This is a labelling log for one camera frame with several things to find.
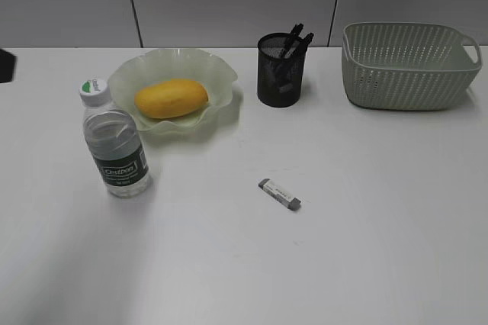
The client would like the pale green woven basket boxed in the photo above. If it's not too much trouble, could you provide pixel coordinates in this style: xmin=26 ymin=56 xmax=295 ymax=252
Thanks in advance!
xmin=342 ymin=22 xmax=483 ymax=111

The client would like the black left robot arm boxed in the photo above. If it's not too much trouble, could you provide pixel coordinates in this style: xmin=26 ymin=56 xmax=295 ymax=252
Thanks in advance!
xmin=0 ymin=49 xmax=17 ymax=83

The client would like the yellow mango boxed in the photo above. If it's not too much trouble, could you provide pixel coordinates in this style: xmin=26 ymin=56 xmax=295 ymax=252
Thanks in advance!
xmin=134 ymin=79 xmax=209 ymax=119

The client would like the clear water bottle green label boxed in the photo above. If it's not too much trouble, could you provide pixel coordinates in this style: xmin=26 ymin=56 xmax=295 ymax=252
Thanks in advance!
xmin=79 ymin=78 xmax=150 ymax=198

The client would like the grey white eraser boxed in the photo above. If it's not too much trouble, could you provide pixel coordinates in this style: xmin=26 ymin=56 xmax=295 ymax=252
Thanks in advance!
xmin=278 ymin=82 xmax=294 ymax=94
xmin=258 ymin=179 xmax=301 ymax=211

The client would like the black mesh pen holder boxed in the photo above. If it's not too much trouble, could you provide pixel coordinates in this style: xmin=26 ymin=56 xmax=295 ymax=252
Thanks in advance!
xmin=257 ymin=33 xmax=306 ymax=108

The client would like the black marker pen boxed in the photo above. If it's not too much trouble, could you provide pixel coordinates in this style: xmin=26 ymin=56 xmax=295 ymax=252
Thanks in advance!
xmin=291 ymin=33 xmax=314 ymax=58
xmin=280 ymin=23 xmax=303 ymax=59

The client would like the pale green wavy plate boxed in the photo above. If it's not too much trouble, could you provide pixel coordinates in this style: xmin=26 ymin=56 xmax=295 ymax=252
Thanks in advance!
xmin=108 ymin=48 xmax=238 ymax=134

